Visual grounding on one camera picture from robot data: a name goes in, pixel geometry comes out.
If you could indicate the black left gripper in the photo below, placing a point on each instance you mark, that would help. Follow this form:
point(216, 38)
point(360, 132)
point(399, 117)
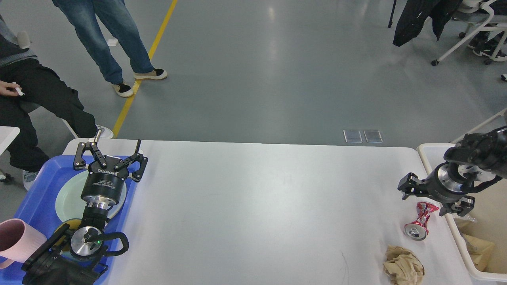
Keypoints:
point(103, 186)

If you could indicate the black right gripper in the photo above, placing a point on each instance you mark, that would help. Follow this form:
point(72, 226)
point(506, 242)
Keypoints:
point(448, 184)

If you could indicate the mint green plate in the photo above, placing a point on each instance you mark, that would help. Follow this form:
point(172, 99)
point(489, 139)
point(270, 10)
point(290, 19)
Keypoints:
point(69, 204)

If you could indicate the beige napkin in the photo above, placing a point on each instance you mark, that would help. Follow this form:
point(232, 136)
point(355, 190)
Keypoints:
point(403, 267)

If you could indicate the small foil sheet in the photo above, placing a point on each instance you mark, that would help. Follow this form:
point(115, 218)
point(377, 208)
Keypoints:
point(464, 218)

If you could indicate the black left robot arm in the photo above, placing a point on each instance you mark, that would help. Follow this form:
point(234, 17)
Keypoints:
point(77, 254)

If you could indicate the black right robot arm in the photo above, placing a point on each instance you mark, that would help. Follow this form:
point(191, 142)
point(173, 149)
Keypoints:
point(475, 163)

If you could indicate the crushed red soda can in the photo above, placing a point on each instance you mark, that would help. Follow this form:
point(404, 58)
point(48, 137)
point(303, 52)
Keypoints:
point(418, 230)

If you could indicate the pink plate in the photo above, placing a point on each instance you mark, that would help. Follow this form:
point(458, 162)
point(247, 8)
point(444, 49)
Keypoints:
point(116, 208)

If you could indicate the white plastic bin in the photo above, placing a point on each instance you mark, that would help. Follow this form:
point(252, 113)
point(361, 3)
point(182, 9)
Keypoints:
point(491, 225)

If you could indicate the blue plastic tray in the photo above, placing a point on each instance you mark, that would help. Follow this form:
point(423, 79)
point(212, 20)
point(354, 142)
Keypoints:
point(38, 210)

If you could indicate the right floor socket plate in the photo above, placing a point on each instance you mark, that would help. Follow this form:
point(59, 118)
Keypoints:
point(373, 136)

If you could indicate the floor socket plate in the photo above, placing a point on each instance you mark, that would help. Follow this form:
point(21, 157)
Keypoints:
point(373, 136)
point(352, 136)

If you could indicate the left floor socket plate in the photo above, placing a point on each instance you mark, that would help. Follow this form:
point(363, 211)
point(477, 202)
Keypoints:
point(352, 136)

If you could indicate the grey table leg at right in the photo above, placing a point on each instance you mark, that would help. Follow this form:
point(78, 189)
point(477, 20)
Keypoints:
point(496, 121)

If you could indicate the white side table corner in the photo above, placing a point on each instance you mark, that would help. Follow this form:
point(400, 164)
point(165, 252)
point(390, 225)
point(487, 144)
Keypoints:
point(7, 136)

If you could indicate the pink mug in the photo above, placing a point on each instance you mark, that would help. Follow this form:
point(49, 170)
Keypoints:
point(18, 241)

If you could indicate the small white handheld object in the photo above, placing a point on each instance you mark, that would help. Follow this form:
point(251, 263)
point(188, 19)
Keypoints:
point(17, 89)

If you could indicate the seated person at left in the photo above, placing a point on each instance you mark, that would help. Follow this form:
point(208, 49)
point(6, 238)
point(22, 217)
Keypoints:
point(43, 87)

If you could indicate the white office chair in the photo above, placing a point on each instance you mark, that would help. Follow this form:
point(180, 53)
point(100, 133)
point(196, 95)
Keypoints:
point(480, 15)

